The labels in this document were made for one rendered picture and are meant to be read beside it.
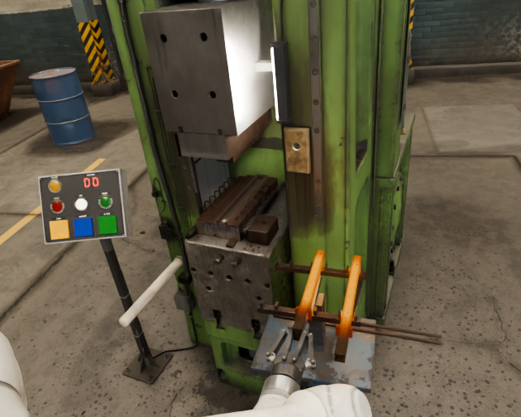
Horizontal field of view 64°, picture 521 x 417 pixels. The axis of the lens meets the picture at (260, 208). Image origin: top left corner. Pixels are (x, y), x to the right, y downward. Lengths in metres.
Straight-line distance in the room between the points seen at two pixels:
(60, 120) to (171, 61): 4.68
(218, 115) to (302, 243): 0.64
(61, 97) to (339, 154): 4.88
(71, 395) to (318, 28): 2.15
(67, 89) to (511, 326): 5.31
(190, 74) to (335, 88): 0.48
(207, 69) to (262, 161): 0.73
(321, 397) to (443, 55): 6.89
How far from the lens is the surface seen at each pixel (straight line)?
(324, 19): 1.41
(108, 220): 1.81
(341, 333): 1.23
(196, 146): 1.55
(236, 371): 2.22
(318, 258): 1.44
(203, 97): 1.46
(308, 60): 1.43
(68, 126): 6.12
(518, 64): 7.73
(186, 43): 1.45
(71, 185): 1.88
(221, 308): 1.91
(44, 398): 2.68
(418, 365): 2.45
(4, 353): 0.78
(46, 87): 6.02
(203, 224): 1.73
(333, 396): 0.86
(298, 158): 1.53
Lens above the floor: 1.87
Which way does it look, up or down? 31 degrees down
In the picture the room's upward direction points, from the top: 6 degrees counter-clockwise
